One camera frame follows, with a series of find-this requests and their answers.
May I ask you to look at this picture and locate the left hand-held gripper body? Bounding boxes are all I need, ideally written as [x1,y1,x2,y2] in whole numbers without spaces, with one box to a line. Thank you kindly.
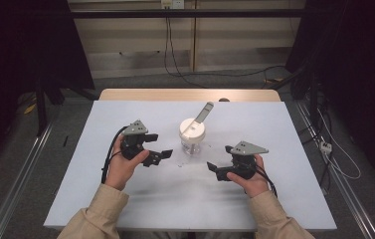
[119,119,150,161]

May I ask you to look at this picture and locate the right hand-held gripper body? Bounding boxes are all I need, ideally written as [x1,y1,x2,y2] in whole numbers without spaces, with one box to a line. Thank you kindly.
[230,140,271,181]

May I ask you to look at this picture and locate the clear jar with white lid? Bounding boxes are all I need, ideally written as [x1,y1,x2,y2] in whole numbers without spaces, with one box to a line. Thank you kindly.
[178,118,207,156]

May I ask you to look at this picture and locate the grey stick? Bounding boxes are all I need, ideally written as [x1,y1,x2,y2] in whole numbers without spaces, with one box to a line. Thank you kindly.
[180,101,215,135]

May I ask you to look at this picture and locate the person's right hand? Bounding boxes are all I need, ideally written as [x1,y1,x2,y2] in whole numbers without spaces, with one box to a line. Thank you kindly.
[226,153,271,199]

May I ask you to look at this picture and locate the person's left hand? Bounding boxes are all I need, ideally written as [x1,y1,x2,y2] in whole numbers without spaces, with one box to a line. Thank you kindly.
[103,133,151,192]

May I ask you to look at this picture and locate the white power strip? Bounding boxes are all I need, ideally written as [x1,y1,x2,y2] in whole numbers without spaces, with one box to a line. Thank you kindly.
[319,140,334,155]

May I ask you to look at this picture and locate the black metal stand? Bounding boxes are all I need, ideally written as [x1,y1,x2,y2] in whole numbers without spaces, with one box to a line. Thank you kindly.
[269,63,320,131]
[33,77,64,137]

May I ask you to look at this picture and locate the yellow floor tape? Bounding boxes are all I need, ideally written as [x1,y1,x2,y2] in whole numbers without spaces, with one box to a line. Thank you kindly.
[23,102,39,116]

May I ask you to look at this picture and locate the black horizontal metal bar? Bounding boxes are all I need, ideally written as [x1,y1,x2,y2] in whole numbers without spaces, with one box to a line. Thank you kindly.
[70,9,308,20]

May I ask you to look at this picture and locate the dark curtain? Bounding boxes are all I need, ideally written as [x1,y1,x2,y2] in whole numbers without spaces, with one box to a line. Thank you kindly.
[0,0,96,173]
[284,0,375,192]

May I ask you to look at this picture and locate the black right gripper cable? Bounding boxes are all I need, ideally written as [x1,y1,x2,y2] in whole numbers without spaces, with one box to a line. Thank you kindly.
[255,164,280,199]

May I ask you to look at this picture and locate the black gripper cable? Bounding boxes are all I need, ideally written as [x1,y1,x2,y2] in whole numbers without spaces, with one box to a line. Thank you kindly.
[100,124,130,185]
[255,164,280,199]

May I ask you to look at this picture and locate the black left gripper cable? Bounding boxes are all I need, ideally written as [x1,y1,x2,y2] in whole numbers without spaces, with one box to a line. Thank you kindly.
[100,124,130,185]

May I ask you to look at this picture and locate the long black wall cable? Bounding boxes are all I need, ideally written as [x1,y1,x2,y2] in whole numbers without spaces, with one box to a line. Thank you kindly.
[167,18,287,79]

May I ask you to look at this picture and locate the black floor cables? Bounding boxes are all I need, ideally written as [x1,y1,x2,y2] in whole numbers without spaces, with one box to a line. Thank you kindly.
[302,99,334,187]

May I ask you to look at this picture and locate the white floor cable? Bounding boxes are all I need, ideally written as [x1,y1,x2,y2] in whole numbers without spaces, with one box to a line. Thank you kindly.
[316,108,363,181]

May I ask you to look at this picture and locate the aluminium floor rail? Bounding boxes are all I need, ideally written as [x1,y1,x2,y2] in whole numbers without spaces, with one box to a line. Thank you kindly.
[0,121,56,239]
[294,101,375,239]

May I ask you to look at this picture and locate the white wall socket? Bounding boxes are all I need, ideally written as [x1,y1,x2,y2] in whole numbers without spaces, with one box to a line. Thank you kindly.
[160,0,186,10]

